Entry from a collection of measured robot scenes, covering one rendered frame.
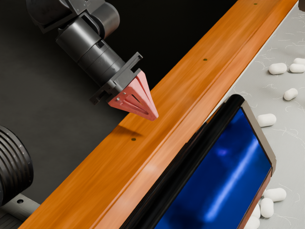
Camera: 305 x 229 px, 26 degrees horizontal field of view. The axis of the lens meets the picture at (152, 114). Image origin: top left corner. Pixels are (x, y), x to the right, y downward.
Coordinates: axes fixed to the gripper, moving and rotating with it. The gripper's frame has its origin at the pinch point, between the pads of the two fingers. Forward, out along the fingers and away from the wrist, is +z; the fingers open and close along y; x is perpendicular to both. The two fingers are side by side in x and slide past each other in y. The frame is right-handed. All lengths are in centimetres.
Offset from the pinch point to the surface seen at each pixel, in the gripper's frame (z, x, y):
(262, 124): 15.6, -4.4, 14.1
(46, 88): -22, 133, 108
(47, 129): -10, 120, 83
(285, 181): 22.0, -9.3, 1.3
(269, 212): 20.9, -10.9, -8.4
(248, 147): 2, -40, -38
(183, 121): 5.3, 2.5, 7.1
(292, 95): 17.4, -5.6, 25.6
